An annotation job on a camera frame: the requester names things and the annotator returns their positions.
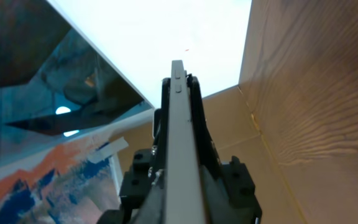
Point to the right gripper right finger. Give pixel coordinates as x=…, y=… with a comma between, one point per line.
x=208, y=159

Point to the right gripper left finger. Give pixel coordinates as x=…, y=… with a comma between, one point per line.
x=153, y=208

